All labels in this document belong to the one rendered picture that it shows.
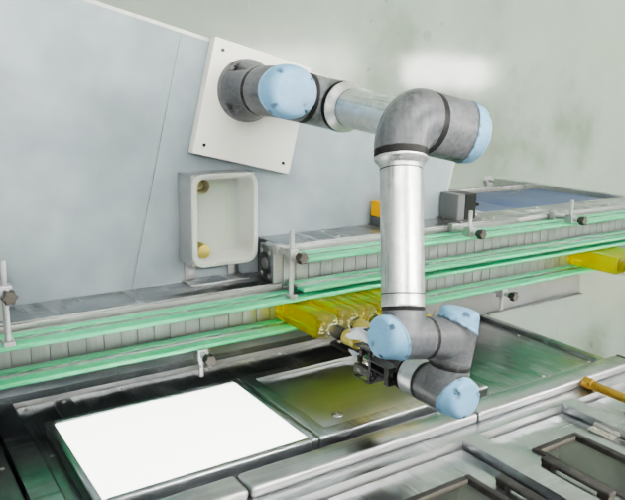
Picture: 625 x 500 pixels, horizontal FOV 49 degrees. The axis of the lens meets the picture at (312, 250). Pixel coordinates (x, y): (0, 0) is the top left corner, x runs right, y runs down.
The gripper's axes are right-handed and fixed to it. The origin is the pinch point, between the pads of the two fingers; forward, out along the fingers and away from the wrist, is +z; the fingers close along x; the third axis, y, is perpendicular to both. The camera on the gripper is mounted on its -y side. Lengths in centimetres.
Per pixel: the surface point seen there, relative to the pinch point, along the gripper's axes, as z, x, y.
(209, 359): 17.3, 4.5, 27.1
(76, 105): 43, -50, 46
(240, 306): 22.8, -4.6, 16.5
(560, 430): -30.1, 17.0, -32.7
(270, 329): 23.3, 2.8, 8.2
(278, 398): 5.7, 11.7, 16.5
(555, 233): 31, -9, -106
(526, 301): 31, 13, -95
